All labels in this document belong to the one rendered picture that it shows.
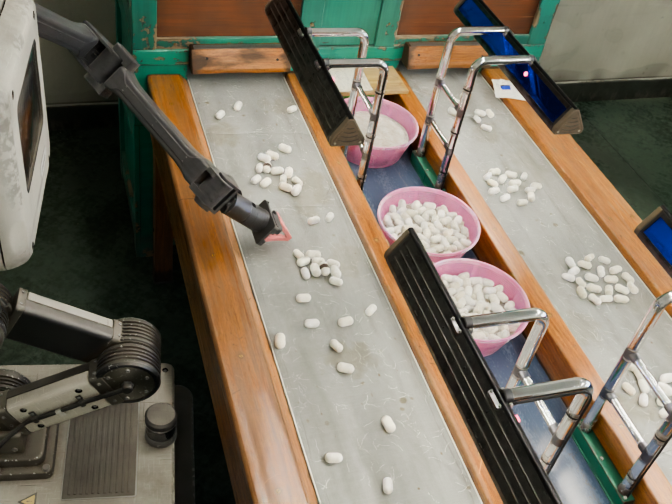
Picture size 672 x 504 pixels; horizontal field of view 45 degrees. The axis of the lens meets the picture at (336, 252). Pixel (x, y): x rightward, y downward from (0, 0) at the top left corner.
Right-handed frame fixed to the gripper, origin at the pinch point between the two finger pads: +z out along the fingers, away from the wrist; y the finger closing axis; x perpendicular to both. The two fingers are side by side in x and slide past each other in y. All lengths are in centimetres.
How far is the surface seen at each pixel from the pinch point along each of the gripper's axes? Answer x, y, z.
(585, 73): -83, 167, 197
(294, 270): 1.7, -9.8, 0.6
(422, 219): -22.5, 3.5, 29.5
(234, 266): 8.7, -9.1, -12.1
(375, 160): -18.6, 33.8, 30.1
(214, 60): -3, 70, -9
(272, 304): 6.5, -19.7, -5.4
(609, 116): -78, 151, 216
